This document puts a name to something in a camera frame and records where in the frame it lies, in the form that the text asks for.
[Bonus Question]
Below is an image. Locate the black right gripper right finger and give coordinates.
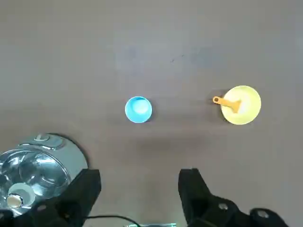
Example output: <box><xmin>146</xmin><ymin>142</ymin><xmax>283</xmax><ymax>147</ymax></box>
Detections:
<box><xmin>178</xmin><ymin>168</ymin><xmax>290</xmax><ymax>227</ymax></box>

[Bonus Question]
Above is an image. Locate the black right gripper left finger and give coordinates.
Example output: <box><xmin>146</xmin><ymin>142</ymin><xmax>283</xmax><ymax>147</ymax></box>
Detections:
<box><xmin>0</xmin><ymin>169</ymin><xmax>102</xmax><ymax>227</ymax></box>

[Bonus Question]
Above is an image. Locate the blue plastic cup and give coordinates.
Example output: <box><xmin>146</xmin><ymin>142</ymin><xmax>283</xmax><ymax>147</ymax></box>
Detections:
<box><xmin>125</xmin><ymin>96</ymin><xmax>153</xmax><ymax>124</ymax></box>

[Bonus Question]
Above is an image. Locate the stainless steel pot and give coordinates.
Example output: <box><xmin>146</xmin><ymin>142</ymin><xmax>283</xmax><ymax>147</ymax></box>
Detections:
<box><xmin>0</xmin><ymin>132</ymin><xmax>89</xmax><ymax>218</ymax></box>

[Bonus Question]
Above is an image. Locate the glass pot lid with knob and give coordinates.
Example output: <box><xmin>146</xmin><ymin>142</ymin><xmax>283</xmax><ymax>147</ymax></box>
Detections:
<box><xmin>0</xmin><ymin>148</ymin><xmax>71</xmax><ymax>217</ymax></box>

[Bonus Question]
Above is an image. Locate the yellow plastic bowl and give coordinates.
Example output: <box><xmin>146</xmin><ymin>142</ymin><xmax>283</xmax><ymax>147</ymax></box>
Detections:
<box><xmin>221</xmin><ymin>85</ymin><xmax>262</xmax><ymax>125</ymax></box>

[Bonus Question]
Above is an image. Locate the thin black cable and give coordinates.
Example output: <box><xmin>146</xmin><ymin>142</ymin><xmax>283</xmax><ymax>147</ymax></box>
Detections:
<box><xmin>85</xmin><ymin>214</ymin><xmax>140</xmax><ymax>227</ymax></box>

